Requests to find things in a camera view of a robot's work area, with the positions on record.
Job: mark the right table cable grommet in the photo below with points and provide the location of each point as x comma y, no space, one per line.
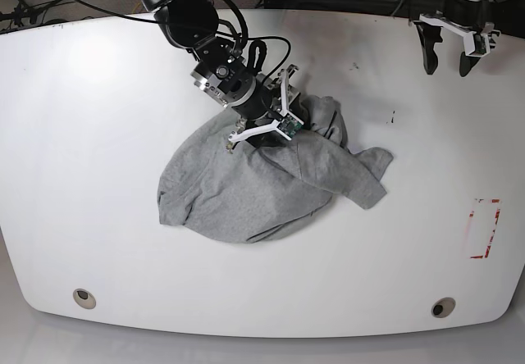
443,307

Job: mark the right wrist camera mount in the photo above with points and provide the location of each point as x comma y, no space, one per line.
282,113

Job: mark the red tape rectangle marking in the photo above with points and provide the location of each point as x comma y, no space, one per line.
482,224

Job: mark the black tripod stand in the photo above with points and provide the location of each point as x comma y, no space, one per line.
25,15

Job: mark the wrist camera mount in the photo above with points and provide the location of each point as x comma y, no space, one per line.
476,42
282,113

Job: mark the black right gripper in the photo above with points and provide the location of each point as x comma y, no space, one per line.
243,94

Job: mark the table cable grommet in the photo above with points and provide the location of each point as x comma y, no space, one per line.
443,307
84,299

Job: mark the grey T-shirt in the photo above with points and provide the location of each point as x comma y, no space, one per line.
254,194

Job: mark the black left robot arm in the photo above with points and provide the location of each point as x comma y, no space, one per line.
467,19

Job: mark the left table cable grommet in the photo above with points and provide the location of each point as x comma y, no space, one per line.
84,299

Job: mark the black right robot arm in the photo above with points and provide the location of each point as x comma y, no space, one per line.
229,68

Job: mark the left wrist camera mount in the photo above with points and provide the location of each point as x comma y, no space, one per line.
476,42

